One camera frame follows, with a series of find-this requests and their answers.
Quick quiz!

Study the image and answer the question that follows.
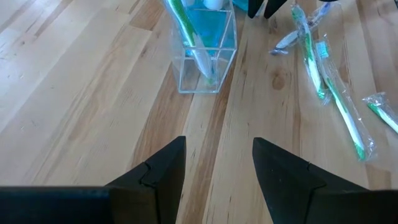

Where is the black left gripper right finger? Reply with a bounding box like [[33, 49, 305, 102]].
[[252, 137, 371, 224]]

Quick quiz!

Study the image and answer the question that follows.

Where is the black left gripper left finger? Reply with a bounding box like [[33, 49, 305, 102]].
[[105, 136, 187, 224]]

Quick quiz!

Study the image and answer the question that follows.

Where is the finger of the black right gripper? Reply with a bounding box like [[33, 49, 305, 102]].
[[248, 0, 265, 19], [263, 0, 289, 19]]

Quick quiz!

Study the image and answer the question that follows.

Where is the purple toothbrush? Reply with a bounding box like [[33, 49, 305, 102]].
[[269, 1, 333, 57]]

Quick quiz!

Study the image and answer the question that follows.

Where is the teal tube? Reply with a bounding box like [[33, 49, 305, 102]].
[[194, 0, 234, 58]]

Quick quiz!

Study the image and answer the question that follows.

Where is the green toothbrush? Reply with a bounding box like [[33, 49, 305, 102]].
[[362, 91, 398, 135], [314, 34, 379, 162], [290, 3, 330, 105], [164, 0, 216, 85]]

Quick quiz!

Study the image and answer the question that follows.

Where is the clear acrylic organizer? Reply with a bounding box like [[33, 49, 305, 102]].
[[161, 0, 239, 95]]

